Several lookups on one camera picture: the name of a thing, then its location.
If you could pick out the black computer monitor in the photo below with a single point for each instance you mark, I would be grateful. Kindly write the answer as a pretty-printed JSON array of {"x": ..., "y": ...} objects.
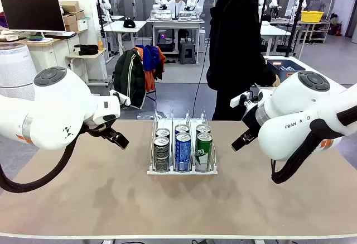
[{"x": 30, "y": 13}]

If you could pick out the black Pepsi can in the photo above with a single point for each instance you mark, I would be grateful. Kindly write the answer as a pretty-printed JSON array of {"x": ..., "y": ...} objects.
[
  {"x": 161, "y": 154},
  {"x": 162, "y": 132}
]

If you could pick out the wooden top side table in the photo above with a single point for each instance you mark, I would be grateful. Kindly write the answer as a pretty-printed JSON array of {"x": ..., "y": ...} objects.
[{"x": 89, "y": 57}]

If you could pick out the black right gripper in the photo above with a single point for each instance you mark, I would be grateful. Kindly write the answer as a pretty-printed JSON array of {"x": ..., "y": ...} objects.
[{"x": 252, "y": 122}]

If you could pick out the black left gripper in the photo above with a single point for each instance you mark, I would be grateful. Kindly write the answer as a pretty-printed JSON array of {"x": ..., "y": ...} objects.
[{"x": 100, "y": 131}]

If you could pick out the small white box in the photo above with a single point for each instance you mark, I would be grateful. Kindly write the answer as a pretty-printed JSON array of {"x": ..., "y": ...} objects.
[{"x": 82, "y": 25}]

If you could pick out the green round dish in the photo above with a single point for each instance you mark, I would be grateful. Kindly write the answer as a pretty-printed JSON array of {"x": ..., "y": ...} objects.
[{"x": 35, "y": 37}]

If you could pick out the black folded clothing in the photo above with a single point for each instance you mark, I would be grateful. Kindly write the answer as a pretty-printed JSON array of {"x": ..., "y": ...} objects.
[{"x": 86, "y": 50}]

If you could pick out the clear white can dispenser rack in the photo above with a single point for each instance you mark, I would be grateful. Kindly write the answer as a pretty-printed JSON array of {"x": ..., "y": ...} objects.
[{"x": 182, "y": 172}]

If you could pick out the black cap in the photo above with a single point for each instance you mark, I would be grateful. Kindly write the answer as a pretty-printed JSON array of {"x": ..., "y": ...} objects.
[{"x": 129, "y": 23}]

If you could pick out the white rectangular table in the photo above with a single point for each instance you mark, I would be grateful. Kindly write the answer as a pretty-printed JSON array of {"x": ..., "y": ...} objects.
[{"x": 274, "y": 31}]

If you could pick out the white cabinet desk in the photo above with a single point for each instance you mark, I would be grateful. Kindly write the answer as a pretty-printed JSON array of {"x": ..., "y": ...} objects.
[{"x": 50, "y": 52}]

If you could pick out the person in black jacket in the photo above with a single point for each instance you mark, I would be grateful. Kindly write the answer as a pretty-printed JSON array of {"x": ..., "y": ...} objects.
[{"x": 237, "y": 45}]

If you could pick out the white cylindrical air purifier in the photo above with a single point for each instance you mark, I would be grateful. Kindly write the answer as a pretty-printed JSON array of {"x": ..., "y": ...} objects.
[{"x": 14, "y": 68}]

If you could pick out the black tripod pole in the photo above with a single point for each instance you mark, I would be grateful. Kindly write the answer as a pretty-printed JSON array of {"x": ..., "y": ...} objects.
[{"x": 295, "y": 23}]

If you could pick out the orange drink bottle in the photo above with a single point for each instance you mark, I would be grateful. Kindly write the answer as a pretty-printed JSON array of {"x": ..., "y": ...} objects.
[{"x": 100, "y": 44}]

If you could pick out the black keyboard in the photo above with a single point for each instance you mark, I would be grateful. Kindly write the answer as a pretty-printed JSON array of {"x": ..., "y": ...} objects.
[{"x": 60, "y": 35}]

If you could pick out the red fire extinguisher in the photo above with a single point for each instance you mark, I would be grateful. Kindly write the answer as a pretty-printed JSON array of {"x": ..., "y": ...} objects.
[{"x": 338, "y": 29}]

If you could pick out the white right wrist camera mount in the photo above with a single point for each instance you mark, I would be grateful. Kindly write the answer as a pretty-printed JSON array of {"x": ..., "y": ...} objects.
[{"x": 239, "y": 99}]

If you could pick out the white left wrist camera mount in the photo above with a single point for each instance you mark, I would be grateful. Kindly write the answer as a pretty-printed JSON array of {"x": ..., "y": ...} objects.
[{"x": 120, "y": 98}]

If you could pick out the green beverage can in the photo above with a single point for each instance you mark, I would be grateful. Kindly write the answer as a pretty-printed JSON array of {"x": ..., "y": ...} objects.
[
  {"x": 203, "y": 152},
  {"x": 203, "y": 128}
]

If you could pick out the small cardboard box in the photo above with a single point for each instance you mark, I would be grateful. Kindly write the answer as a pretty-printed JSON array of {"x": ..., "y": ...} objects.
[
  {"x": 71, "y": 27},
  {"x": 74, "y": 17},
  {"x": 69, "y": 6}
]

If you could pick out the yellow plastic crate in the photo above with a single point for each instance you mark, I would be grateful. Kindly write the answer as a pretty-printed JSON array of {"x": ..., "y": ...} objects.
[{"x": 312, "y": 16}]

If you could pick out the grey metal workbench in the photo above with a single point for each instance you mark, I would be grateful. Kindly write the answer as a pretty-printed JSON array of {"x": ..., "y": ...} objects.
[{"x": 174, "y": 22}]

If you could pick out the blue Pocari Sweat can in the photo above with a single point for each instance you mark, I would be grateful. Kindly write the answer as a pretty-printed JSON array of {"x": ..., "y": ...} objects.
[
  {"x": 183, "y": 154},
  {"x": 182, "y": 129}
]

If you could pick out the white background desk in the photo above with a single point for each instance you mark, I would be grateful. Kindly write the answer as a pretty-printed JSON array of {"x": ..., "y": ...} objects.
[{"x": 122, "y": 29}]

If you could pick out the blue and orange clothes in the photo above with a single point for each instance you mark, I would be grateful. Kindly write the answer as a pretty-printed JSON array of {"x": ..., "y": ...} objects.
[{"x": 150, "y": 59}]

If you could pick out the seated person white shirt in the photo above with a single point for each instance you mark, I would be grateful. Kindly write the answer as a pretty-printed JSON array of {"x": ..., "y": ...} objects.
[{"x": 178, "y": 4}]

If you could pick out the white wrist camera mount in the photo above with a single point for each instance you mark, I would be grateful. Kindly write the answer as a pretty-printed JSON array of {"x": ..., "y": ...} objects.
[
  {"x": 239, "y": 99},
  {"x": 120, "y": 98}
]

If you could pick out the white rounded table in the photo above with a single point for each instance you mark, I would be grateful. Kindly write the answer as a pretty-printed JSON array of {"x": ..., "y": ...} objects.
[{"x": 293, "y": 58}]

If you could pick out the metal shelf rack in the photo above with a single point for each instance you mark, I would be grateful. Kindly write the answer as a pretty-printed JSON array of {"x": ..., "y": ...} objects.
[{"x": 315, "y": 31}]

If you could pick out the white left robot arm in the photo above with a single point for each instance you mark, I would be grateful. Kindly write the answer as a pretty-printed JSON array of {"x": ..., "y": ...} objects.
[{"x": 55, "y": 101}]

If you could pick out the grey plastic stool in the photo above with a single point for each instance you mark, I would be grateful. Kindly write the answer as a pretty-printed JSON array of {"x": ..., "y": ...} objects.
[{"x": 187, "y": 52}]

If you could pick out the person's right forearm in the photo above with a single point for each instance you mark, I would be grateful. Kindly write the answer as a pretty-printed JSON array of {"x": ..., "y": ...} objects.
[{"x": 265, "y": 73}]

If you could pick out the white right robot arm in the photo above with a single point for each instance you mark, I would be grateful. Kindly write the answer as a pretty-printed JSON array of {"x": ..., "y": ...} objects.
[{"x": 293, "y": 101}]

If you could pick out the person's right hand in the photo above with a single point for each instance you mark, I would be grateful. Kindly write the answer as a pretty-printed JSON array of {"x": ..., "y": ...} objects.
[{"x": 276, "y": 81}]

